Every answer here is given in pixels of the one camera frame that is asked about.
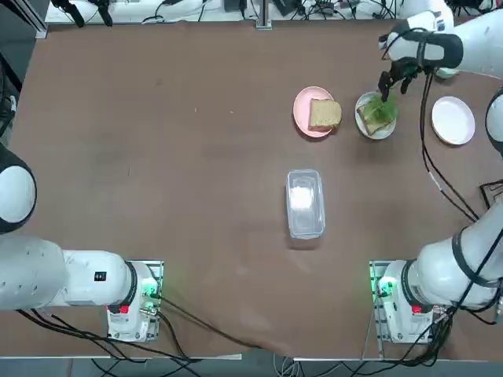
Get white round plate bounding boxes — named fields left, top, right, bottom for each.
left=354, top=91, right=398, bottom=141

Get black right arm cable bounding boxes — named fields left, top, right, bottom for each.
left=418, top=27, right=483, bottom=223

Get clear plastic container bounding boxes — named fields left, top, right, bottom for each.
left=285, top=168, right=327, bottom=240

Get brown bread slice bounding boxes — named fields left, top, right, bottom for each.
left=308, top=98, right=343, bottom=133
left=356, top=102, right=396, bottom=137

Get black tripod legs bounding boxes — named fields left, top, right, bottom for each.
left=50, top=0, right=115, bottom=27

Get black wire cup rack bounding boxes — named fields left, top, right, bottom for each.
left=479, top=182, right=503, bottom=209

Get silver aluminium post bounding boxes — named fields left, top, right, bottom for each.
left=255, top=0, right=273, bottom=31

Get green lettuce leaf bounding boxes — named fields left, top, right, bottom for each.
left=366, top=93, right=398, bottom=123

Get pink round plate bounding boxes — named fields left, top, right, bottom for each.
left=292, top=86, right=338, bottom=138

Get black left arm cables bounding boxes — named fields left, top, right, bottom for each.
left=15, top=294, right=276, bottom=363

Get pale pinkish plate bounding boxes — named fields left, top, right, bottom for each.
left=431, top=96, right=475, bottom=146

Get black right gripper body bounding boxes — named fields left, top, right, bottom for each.
left=390, top=57, right=432, bottom=80

